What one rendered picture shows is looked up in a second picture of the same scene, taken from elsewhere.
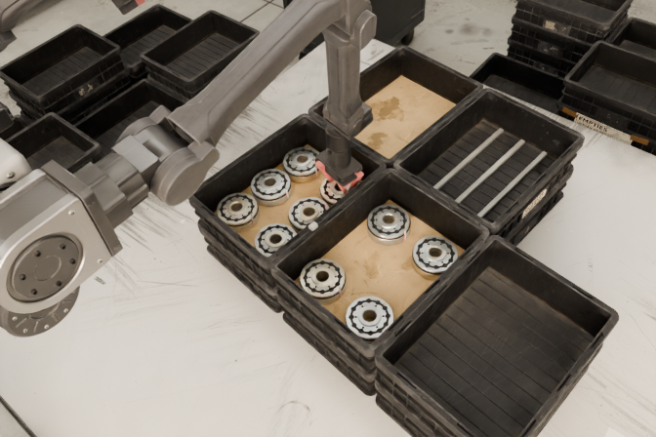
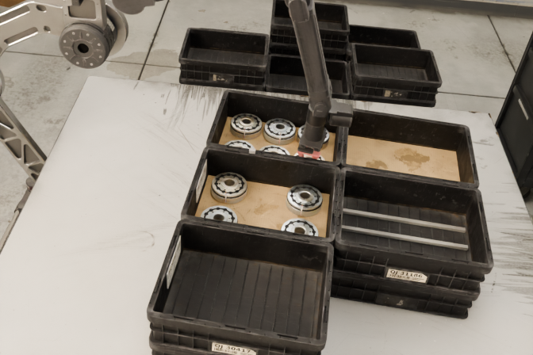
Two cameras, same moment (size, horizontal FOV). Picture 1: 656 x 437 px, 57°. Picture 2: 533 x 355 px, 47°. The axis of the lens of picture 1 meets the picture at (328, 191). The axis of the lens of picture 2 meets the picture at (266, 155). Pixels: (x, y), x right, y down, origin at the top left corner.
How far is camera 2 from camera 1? 98 cm
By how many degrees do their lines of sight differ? 33
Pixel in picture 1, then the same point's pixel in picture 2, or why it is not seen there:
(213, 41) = (415, 72)
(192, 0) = (474, 61)
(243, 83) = not seen: outside the picture
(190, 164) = not seen: outside the picture
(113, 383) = (106, 152)
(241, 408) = (130, 213)
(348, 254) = (263, 193)
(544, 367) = not seen: hidden behind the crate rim
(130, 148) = not seen: outside the picture
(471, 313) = (271, 277)
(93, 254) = not seen: outside the picture
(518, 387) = not seen: hidden behind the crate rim
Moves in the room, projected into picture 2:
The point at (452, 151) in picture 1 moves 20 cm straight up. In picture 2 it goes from (411, 210) to (427, 158)
